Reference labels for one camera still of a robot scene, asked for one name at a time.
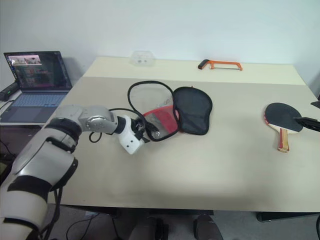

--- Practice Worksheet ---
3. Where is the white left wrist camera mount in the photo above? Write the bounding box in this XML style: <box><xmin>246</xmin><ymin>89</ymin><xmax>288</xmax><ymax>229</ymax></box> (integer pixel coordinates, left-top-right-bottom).
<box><xmin>117</xmin><ymin>115</ymin><xmax>146</xmax><ymax>156</ymax></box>

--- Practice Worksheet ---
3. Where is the dark glossy low cabinet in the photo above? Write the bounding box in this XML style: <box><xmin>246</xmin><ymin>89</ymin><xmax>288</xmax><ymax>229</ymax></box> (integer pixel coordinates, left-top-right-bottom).
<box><xmin>0</xmin><ymin>122</ymin><xmax>48</xmax><ymax>166</ymax></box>

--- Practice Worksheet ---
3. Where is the black oblong device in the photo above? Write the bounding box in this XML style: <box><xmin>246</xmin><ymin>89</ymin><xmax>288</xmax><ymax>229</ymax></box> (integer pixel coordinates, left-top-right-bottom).
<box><xmin>0</xmin><ymin>82</ymin><xmax>20</xmax><ymax>101</ymax></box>

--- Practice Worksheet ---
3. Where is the large beige table board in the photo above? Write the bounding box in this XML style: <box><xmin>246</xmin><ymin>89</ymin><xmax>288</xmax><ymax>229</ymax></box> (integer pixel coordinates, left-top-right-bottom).
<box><xmin>46</xmin><ymin>76</ymin><xmax>320</xmax><ymax>213</ymax></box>

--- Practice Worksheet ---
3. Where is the orange hacksaw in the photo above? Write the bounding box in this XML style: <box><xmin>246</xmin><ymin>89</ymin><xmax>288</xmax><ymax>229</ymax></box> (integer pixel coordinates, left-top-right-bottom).
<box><xmin>197</xmin><ymin>59</ymin><xmax>243</xmax><ymax>72</ymax></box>

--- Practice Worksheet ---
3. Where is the black floor cable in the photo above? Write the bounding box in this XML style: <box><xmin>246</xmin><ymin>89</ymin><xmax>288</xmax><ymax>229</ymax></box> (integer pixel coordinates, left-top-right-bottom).
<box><xmin>65</xmin><ymin>212</ymin><xmax>101</xmax><ymax>240</ymax></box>

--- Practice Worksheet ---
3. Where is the black rubber table tennis paddle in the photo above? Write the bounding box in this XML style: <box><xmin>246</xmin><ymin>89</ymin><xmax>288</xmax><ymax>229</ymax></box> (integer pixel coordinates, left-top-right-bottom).
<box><xmin>263</xmin><ymin>102</ymin><xmax>305</xmax><ymax>153</ymax></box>

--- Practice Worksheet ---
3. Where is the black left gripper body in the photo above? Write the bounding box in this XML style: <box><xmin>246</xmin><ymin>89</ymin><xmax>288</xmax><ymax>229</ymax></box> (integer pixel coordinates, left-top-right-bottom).
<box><xmin>133</xmin><ymin>117</ymin><xmax>151</xmax><ymax>144</ymax></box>

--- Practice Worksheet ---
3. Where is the open grey laptop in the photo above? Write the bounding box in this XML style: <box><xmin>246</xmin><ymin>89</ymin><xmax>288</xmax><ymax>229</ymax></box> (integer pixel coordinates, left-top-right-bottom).
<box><xmin>0</xmin><ymin>51</ymin><xmax>74</xmax><ymax>124</ymax></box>

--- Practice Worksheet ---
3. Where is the black left shoulder cable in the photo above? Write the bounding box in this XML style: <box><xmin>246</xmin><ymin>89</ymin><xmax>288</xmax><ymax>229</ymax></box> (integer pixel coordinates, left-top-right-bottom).
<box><xmin>39</xmin><ymin>184</ymin><xmax>64</xmax><ymax>240</ymax></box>

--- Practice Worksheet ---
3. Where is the dark rounded shape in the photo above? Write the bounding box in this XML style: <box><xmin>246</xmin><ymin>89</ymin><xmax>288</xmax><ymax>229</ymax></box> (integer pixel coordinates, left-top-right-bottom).
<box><xmin>193</xmin><ymin>214</ymin><xmax>225</xmax><ymax>240</ymax></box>

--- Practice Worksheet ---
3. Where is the black red paddle case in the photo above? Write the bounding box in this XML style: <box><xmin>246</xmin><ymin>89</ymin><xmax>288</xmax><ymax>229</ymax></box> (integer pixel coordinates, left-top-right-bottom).
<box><xmin>127</xmin><ymin>79</ymin><xmax>213</xmax><ymax>143</ymax></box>

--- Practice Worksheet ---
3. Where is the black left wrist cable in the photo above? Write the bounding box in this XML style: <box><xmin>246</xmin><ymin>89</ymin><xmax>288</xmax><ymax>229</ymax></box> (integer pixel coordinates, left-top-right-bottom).
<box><xmin>88</xmin><ymin>107</ymin><xmax>141</xmax><ymax>145</ymax></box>

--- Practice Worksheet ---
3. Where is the clear plastic container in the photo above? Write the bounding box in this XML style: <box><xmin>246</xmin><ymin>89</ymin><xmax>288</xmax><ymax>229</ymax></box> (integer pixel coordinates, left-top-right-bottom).
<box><xmin>129</xmin><ymin>49</ymin><xmax>155</xmax><ymax>68</ymax></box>

